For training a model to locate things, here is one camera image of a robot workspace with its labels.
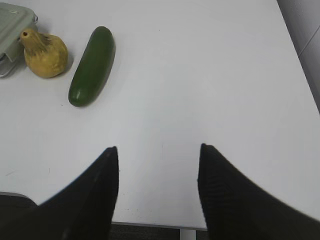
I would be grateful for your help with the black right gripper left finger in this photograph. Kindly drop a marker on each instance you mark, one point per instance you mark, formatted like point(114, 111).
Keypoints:
point(83, 210)

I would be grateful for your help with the green cucumber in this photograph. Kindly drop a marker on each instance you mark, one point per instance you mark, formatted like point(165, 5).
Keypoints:
point(94, 68)

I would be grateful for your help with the yellow pear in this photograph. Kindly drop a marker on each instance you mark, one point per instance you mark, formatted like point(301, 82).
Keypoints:
point(46, 55)

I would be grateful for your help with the green lidded glass container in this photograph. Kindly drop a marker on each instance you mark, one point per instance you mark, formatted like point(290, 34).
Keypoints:
point(13, 20)

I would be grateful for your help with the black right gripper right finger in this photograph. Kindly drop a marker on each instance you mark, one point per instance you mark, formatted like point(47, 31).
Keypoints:
point(235, 208)

